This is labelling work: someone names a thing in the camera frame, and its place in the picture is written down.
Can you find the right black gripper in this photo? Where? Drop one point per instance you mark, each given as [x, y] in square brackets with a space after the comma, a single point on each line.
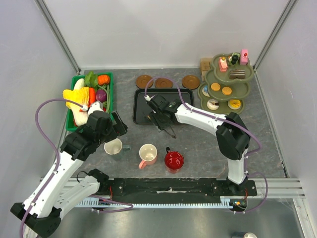
[160, 125]

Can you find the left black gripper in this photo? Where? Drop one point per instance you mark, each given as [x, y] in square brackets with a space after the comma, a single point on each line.
[117, 130]

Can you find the grey blue mug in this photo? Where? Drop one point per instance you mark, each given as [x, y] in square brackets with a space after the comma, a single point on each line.
[115, 149]

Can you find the metal tongs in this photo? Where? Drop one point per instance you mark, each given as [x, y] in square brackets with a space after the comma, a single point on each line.
[169, 131]

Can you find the pink mug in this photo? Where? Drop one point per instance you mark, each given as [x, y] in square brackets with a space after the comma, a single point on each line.
[148, 154]

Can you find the red mug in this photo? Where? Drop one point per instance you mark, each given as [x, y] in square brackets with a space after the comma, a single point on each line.
[173, 160]

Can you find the blue iced donut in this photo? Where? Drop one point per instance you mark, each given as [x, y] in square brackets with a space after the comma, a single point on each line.
[205, 91]

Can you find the white chocolate donut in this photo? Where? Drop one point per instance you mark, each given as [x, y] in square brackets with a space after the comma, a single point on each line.
[212, 104]

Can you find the yellow fruit tart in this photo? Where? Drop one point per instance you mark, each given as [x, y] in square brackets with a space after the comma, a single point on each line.
[234, 104]

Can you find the pink striped cake slice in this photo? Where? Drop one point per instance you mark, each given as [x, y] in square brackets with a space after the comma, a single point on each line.
[222, 63]

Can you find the chocolate layer cake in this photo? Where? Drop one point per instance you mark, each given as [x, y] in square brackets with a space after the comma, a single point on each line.
[237, 74]

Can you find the green white cake slice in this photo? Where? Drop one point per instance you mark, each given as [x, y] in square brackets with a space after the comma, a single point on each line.
[233, 58]

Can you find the pink cake with cherry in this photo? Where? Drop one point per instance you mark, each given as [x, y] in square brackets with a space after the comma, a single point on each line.
[244, 58]

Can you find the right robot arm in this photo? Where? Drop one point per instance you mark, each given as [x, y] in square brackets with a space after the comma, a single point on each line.
[229, 130]

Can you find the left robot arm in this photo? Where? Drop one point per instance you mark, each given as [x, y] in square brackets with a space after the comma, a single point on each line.
[44, 209]

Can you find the black baking tray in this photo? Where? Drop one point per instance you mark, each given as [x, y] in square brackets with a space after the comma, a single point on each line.
[141, 109]

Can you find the green toy beans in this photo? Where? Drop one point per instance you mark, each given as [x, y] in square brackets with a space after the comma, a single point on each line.
[105, 102]

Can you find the middle brown saucer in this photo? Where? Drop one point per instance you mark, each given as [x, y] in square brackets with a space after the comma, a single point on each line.
[163, 83]

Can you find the brown saucer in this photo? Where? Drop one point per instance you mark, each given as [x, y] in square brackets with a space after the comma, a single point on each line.
[191, 82]
[142, 80]
[163, 83]

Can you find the purple toy onion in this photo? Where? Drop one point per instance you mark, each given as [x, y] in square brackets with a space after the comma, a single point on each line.
[101, 95]

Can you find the left brown saucer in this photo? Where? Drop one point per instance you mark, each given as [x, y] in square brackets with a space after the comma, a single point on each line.
[142, 80]

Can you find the upright orange toy carrot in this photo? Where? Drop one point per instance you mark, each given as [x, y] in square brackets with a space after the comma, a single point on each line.
[92, 96]

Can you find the right brown saucer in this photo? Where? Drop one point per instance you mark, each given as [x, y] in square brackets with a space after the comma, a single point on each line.
[191, 82]

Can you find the green plastic crate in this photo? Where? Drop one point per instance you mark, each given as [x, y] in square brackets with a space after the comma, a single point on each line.
[91, 80]

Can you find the yellow toy cabbage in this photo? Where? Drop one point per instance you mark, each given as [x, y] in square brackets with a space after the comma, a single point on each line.
[77, 100]

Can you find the orange toy pumpkin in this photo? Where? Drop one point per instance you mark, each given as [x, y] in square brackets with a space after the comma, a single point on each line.
[103, 80]

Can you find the white toy radish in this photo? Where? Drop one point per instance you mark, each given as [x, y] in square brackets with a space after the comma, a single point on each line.
[80, 83]

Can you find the brown cardboard boxes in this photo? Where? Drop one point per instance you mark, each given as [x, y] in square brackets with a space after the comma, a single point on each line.
[205, 65]

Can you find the green three-tier stand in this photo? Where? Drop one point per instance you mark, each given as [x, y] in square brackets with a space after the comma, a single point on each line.
[240, 87]

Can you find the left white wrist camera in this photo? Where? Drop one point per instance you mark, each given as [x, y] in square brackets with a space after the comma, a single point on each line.
[96, 106]

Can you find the white cable duct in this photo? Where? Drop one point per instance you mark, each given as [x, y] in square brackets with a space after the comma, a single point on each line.
[92, 202]

